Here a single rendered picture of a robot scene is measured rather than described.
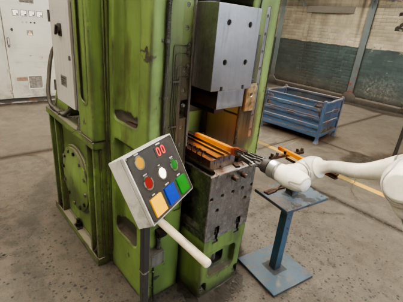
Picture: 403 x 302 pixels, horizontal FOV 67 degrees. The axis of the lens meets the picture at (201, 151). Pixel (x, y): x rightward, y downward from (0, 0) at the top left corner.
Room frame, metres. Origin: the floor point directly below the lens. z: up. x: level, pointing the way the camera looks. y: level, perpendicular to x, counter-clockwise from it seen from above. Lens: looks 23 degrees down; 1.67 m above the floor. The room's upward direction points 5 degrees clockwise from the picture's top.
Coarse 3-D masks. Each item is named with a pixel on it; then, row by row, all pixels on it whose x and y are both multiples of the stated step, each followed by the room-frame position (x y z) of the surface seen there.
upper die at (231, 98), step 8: (192, 88) 1.66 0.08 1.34; (192, 96) 1.66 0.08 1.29; (200, 96) 1.61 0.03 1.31; (208, 96) 1.57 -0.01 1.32; (216, 96) 1.52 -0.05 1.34; (224, 96) 1.55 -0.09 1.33; (232, 96) 1.59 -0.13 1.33; (240, 96) 1.64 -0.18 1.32; (208, 104) 1.56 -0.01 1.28; (216, 104) 1.52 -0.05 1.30; (224, 104) 1.56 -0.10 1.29; (232, 104) 1.60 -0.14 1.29; (240, 104) 1.64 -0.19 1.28
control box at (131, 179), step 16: (144, 144) 1.21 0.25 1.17; (160, 144) 1.19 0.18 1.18; (128, 160) 1.00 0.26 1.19; (144, 160) 1.06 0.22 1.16; (160, 160) 1.14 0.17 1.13; (176, 160) 1.24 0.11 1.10; (128, 176) 0.97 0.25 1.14; (144, 176) 1.02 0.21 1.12; (160, 176) 1.09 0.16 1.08; (176, 176) 1.18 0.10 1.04; (128, 192) 0.97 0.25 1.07; (144, 192) 0.98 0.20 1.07; (144, 208) 0.94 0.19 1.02; (144, 224) 0.94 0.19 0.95
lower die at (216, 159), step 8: (192, 144) 1.71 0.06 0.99; (200, 144) 1.72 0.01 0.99; (192, 152) 1.63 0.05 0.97; (200, 152) 1.62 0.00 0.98; (208, 152) 1.61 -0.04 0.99; (216, 152) 1.62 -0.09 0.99; (200, 160) 1.57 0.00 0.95; (208, 160) 1.53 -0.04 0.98; (216, 160) 1.55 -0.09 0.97; (224, 160) 1.60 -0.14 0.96; (232, 160) 1.64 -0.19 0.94; (216, 168) 1.56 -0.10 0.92
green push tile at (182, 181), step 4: (180, 176) 1.19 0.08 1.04; (184, 176) 1.21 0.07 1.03; (176, 180) 1.16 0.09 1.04; (180, 180) 1.17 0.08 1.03; (184, 180) 1.20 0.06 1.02; (180, 184) 1.16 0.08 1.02; (184, 184) 1.19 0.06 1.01; (188, 184) 1.21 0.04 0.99; (180, 188) 1.15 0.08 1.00; (184, 188) 1.17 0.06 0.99; (188, 188) 1.20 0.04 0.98; (184, 192) 1.16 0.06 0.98
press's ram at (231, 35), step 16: (208, 16) 1.53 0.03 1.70; (224, 16) 1.51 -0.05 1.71; (240, 16) 1.58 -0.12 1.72; (256, 16) 1.66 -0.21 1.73; (208, 32) 1.52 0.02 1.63; (224, 32) 1.52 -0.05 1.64; (240, 32) 1.59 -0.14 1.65; (256, 32) 1.67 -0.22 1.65; (208, 48) 1.52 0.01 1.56; (224, 48) 1.53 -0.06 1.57; (240, 48) 1.60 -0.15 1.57; (208, 64) 1.51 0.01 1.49; (224, 64) 1.54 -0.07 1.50; (240, 64) 1.61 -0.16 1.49; (192, 80) 1.59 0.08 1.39; (208, 80) 1.50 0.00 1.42; (224, 80) 1.54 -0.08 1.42; (240, 80) 1.63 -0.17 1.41
